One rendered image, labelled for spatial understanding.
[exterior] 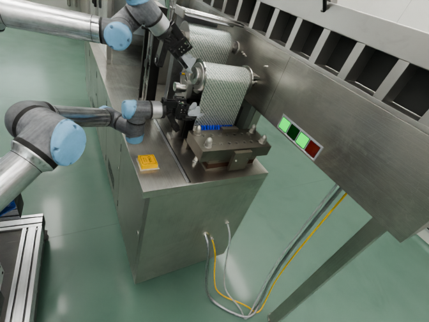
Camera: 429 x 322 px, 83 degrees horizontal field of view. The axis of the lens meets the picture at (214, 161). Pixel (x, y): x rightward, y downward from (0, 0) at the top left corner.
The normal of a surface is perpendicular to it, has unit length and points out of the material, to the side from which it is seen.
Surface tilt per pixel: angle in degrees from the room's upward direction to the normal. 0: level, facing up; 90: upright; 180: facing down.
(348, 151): 90
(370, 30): 90
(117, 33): 90
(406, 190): 90
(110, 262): 0
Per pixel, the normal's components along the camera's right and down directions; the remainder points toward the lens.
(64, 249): 0.28, -0.76
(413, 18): -0.85, 0.09
